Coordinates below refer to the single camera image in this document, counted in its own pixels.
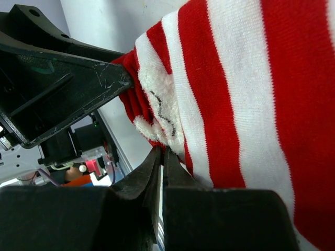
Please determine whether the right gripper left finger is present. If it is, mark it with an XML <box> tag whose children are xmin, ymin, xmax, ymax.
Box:
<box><xmin>1</xmin><ymin>147</ymin><xmax>161</xmax><ymax>250</ymax></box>

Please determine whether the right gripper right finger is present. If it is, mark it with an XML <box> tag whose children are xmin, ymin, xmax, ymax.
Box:
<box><xmin>163</xmin><ymin>149</ymin><xmax>299</xmax><ymax>250</ymax></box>

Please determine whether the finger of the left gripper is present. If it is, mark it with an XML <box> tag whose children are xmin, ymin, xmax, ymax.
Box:
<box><xmin>1</xmin><ymin>4</ymin><xmax>123</xmax><ymax>63</ymax></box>
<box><xmin>1</xmin><ymin>44</ymin><xmax>133</xmax><ymax>149</ymax></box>

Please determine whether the red white striped sock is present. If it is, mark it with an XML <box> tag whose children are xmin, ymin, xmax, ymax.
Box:
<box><xmin>115</xmin><ymin>1</ymin><xmax>334</xmax><ymax>250</ymax></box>

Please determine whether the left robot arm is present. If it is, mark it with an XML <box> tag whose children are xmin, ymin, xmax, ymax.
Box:
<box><xmin>1</xmin><ymin>4</ymin><xmax>133</xmax><ymax>184</ymax></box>

